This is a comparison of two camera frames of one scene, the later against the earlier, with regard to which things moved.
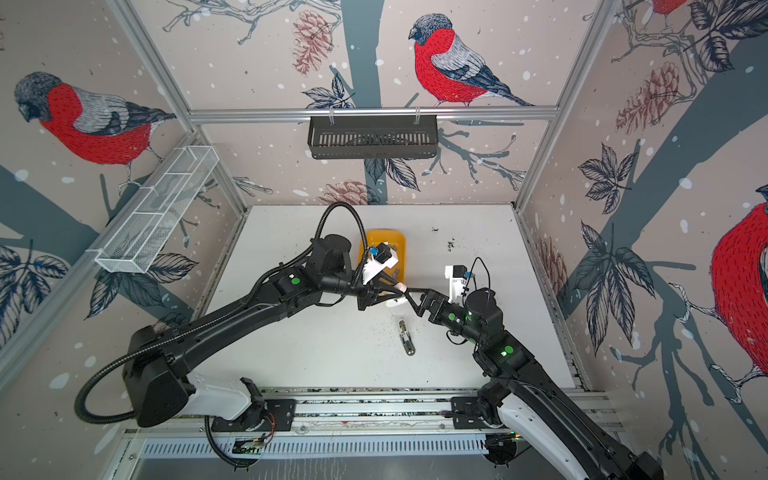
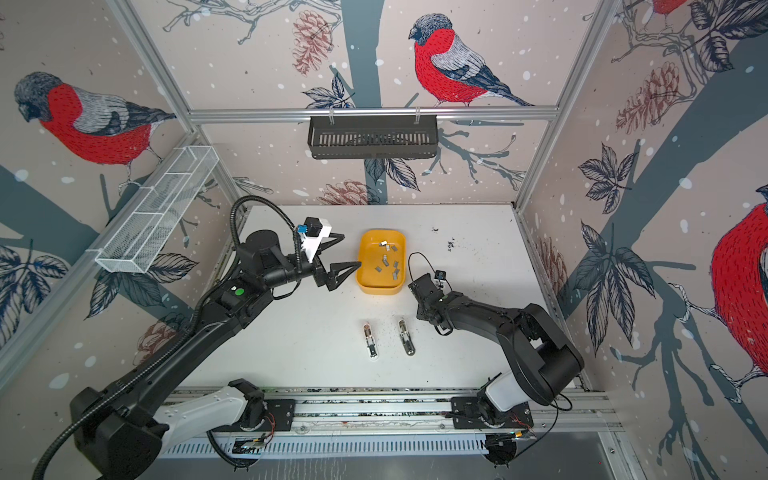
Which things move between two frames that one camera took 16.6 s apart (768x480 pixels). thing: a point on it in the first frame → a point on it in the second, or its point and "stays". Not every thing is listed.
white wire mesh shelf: x=140 y=237 stays
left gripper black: x=372 y=292 → x=330 y=278
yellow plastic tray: x=398 y=241 stays
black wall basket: x=373 y=137 stays
